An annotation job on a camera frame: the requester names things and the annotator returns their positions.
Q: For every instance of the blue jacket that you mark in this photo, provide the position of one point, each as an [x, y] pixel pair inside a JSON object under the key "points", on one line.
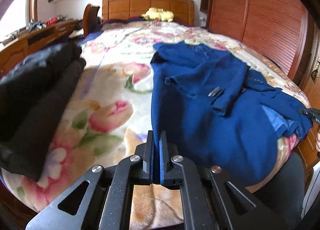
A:
{"points": [[200, 95]]}

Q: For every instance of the dark pillow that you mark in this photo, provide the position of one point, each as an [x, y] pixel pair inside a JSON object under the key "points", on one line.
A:
{"points": [[120, 20]]}

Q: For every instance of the black gadget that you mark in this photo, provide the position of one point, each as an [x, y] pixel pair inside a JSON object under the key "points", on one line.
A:
{"points": [[36, 24]]}

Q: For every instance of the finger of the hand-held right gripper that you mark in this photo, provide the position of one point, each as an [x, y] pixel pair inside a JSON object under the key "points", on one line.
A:
{"points": [[305, 112]]}

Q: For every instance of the person's right hand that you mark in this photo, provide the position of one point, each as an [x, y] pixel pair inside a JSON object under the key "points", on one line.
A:
{"points": [[318, 140]]}

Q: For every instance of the black folded garment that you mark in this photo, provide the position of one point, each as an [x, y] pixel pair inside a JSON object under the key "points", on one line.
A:
{"points": [[37, 155]]}

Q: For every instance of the dark grey folded garment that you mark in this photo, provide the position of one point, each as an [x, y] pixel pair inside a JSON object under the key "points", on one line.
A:
{"points": [[32, 82]]}

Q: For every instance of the wooden chair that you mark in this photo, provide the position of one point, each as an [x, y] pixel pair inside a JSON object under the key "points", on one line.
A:
{"points": [[90, 17]]}

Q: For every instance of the wooden bed headboard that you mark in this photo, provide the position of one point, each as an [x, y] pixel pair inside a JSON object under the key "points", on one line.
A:
{"points": [[137, 8]]}

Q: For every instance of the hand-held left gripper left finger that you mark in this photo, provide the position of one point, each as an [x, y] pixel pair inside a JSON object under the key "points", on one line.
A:
{"points": [[147, 165]]}

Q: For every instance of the wooden slatted wardrobe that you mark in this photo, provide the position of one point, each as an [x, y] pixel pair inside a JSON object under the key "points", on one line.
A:
{"points": [[262, 20]]}

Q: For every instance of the window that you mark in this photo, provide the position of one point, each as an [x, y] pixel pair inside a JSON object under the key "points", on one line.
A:
{"points": [[17, 15]]}

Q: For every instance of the wooden desk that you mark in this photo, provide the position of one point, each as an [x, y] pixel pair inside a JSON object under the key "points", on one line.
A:
{"points": [[15, 52]]}

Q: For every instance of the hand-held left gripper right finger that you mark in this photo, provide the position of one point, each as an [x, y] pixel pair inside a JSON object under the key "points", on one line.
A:
{"points": [[160, 165]]}

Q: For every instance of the yellow plush toy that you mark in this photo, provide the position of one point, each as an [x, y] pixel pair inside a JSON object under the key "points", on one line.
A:
{"points": [[157, 14]]}

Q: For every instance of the red basket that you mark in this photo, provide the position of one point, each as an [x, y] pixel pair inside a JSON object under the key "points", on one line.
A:
{"points": [[51, 21]]}

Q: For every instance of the floral blanket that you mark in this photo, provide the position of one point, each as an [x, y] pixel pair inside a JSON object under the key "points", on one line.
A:
{"points": [[112, 95]]}

